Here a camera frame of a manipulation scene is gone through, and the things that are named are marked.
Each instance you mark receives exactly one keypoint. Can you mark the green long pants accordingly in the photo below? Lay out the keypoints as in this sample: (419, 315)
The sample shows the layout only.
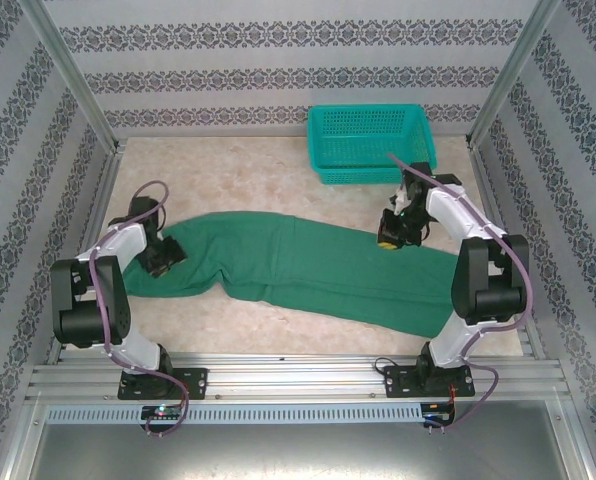
(303, 265)

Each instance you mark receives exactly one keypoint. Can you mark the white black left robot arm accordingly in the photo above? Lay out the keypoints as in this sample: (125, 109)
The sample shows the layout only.
(128, 245)

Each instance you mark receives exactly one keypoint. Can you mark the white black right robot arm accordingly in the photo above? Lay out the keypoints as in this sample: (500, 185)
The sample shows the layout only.
(448, 205)

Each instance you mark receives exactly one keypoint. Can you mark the teal plastic mesh basket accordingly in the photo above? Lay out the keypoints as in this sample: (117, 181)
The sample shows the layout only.
(323, 166)

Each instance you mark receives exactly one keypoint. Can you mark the small circuit board green light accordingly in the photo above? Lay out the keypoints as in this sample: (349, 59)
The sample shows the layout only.
(160, 411)

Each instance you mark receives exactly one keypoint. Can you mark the small circuit board blue light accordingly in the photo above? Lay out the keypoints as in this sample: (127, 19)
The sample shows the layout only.
(438, 414)

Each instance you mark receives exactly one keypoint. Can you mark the grey sheet metal shelf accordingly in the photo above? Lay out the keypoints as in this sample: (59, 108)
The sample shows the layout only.
(298, 452)

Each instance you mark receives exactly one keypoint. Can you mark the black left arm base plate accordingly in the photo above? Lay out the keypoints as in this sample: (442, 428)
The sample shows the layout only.
(195, 382)

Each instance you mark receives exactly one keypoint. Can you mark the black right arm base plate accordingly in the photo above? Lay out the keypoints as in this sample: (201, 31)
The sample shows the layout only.
(398, 380)

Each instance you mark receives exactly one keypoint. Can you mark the aluminium mounting rail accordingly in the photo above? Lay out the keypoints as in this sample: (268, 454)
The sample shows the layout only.
(298, 375)

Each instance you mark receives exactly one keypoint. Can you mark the aluminium frame post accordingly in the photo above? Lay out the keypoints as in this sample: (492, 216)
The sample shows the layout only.
(515, 70)
(73, 75)

